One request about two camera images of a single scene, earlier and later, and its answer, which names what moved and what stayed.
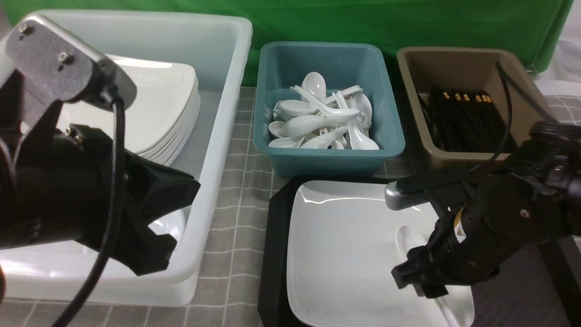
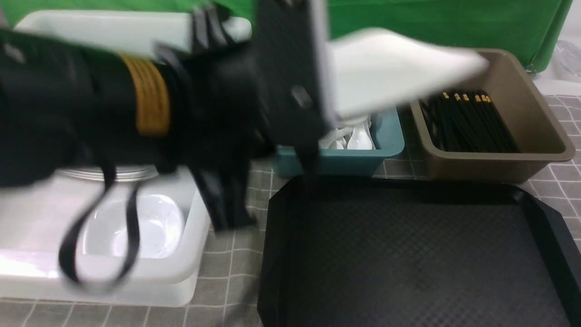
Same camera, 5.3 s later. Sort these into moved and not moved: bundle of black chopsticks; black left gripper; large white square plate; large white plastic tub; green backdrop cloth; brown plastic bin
Moved: large white square plate; black left gripper
Not moved: green backdrop cloth; large white plastic tub; brown plastic bin; bundle of black chopsticks
